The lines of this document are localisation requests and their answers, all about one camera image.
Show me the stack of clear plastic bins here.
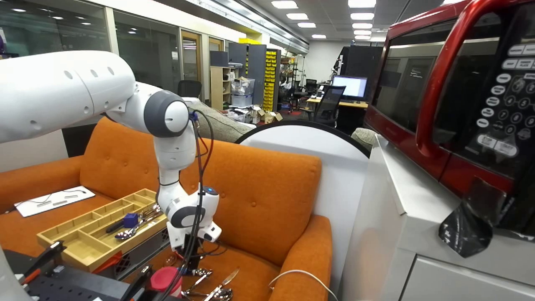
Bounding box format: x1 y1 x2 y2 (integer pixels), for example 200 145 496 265
231 77 256 108

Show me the wooden compartment tray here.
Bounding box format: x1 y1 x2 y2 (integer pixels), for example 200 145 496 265
37 189 168 273

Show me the microwave door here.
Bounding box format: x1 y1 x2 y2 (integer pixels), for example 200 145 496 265
363 0 519 195

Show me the white cable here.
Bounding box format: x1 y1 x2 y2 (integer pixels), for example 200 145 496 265
267 270 339 301

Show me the black plastic crate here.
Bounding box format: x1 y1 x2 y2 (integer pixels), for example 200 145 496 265
98 228 172 281

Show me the red microwave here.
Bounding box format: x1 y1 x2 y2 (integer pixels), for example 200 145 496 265
363 0 535 244

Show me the black plastic bag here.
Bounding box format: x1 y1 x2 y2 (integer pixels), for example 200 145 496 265
438 177 509 258

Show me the office chair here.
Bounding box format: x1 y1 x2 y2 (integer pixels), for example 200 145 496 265
177 79 203 99
312 85 347 127

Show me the grey cabinet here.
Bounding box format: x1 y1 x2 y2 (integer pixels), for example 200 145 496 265
228 42 268 107

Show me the black cabinet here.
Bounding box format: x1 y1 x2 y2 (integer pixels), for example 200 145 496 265
340 45 384 91

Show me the red cup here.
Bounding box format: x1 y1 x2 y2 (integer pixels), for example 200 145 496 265
150 267 183 298

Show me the wooden shelf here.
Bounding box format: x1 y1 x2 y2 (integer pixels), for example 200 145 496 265
209 65 235 110

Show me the blue brush with black handle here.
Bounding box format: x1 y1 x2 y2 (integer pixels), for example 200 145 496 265
106 213 140 234

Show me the orange sofa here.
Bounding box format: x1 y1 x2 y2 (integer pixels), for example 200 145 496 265
0 117 333 301

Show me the white cabinet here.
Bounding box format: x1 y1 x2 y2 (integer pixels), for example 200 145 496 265
340 134 535 301

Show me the silver knife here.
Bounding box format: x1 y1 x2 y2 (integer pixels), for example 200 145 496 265
203 268 240 301

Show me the white flat board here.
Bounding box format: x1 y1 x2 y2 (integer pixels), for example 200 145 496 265
14 186 96 218

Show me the monitor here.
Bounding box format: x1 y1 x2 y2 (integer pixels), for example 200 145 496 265
332 75 369 100

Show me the red microwave door handle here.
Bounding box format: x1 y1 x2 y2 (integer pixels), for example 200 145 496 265
415 0 535 158

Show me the white round panel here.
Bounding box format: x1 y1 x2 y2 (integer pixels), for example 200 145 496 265
234 120 371 290

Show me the silver fork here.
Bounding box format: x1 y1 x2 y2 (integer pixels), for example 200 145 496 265
139 204 162 219

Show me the grey cushion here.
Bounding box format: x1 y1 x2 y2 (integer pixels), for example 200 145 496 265
351 128 379 152
183 98 256 143

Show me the wooden desk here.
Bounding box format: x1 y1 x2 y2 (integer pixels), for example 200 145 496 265
306 97 369 135

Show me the heap of cardboard boxes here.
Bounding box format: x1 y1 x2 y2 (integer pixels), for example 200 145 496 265
246 106 283 125

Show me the black clamp with orange handle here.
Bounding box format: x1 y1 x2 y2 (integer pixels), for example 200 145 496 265
20 240 67 286
120 265 152 301

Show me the rack of yellow bins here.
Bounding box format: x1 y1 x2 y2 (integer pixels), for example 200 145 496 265
263 48 282 112

